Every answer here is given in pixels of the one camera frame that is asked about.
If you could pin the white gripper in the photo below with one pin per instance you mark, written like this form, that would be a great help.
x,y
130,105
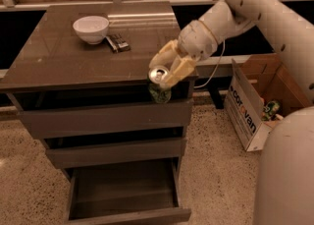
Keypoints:
x,y
194,41

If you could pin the green soda can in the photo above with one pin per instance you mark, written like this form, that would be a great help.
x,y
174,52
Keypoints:
x,y
155,76

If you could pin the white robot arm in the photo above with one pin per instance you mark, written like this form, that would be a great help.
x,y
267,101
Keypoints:
x,y
285,183

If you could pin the grey drawer cabinet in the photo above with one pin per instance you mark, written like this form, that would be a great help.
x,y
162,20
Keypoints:
x,y
55,58

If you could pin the bottom grey drawer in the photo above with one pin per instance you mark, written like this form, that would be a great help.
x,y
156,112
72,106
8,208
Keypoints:
x,y
132,193

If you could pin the grey drawer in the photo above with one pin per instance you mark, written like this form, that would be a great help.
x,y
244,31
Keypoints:
x,y
90,150
132,193
79,112

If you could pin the top grey drawer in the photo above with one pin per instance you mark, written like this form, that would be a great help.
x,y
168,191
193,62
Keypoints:
x,y
79,112

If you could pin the middle grey drawer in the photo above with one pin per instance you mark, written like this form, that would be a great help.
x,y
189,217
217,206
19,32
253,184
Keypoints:
x,y
90,150

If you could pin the dark snack bar packet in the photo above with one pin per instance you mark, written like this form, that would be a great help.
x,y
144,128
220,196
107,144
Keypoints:
x,y
117,43

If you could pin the white bowl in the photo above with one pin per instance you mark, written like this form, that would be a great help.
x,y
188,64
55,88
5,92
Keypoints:
x,y
91,29

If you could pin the cardboard box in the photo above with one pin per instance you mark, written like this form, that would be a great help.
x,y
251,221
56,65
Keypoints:
x,y
255,83

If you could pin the green snack bag in box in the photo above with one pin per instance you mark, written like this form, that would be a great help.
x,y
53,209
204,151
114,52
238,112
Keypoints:
x,y
270,110

